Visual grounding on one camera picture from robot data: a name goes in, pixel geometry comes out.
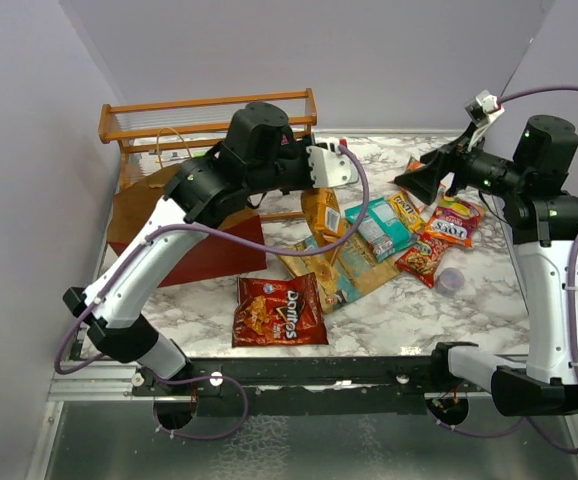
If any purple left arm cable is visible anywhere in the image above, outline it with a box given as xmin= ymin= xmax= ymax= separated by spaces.
xmin=53 ymin=146 xmax=370 ymax=376

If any Fox's fruit candy bag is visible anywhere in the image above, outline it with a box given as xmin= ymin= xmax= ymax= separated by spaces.
xmin=424 ymin=196 xmax=485 ymax=248

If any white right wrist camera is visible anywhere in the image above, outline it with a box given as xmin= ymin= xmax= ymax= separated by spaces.
xmin=464 ymin=90 xmax=504 ymax=151

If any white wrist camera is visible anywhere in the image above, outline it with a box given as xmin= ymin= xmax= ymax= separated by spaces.
xmin=464 ymin=90 xmax=504 ymax=151
xmin=306 ymin=143 xmax=359 ymax=188

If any orange Tater chip bag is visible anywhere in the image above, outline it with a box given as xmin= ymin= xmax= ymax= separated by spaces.
xmin=300 ymin=188 xmax=346 ymax=247

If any yellow M&M's packet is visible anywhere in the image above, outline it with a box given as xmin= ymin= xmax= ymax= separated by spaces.
xmin=387 ymin=192 xmax=425 ymax=233

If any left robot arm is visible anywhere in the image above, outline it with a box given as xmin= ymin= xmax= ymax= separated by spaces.
xmin=63 ymin=102 xmax=312 ymax=395

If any gold teal kettle chips bag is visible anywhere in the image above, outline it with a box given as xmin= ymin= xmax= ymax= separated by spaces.
xmin=280 ymin=233 xmax=400 ymax=314

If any small purple lidded cup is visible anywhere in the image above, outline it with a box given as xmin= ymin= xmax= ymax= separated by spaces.
xmin=434 ymin=267 xmax=465 ymax=298

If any brown red paper bag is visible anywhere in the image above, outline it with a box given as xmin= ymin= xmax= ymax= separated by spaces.
xmin=107 ymin=164 xmax=267 ymax=286

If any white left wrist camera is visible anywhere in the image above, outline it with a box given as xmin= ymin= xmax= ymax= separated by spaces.
xmin=306 ymin=143 xmax=359 ymax=188

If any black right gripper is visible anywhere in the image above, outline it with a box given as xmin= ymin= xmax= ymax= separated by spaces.
xmin=396 ymin=120 xmax=529 ymax=203

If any red Doritos chip bag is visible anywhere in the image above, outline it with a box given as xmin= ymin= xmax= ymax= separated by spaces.
xmin=232 ymin=273 xmax=328 ymax=347

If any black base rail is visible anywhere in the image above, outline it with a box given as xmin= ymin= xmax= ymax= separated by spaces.
xmin=132 ymin=356 xmax=481 ymax=417

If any teal white snack pouch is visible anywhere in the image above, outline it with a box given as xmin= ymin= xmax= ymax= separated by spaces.
xmin=358 ymin=198 xmax=417 ymax=262

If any red cookie snack packet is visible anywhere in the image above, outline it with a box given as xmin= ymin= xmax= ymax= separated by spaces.
xmin=395 ymin=233 xmax=451 ymax=288

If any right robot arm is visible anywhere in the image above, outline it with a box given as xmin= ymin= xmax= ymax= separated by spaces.
xmin=394 ymin=115 xmax=578 ymax=417

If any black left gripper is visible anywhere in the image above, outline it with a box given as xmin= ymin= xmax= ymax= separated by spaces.
xmin=246 ymin=132 xmax=328 ymax=195

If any orange snack packet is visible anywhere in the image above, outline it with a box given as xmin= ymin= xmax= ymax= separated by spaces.
xmin=398 ymin=157 xmax=447 ymax=214

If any orange wooden rack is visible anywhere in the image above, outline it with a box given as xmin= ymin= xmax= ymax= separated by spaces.
xmin=97 ymin=88 xmax=319 ymax=222

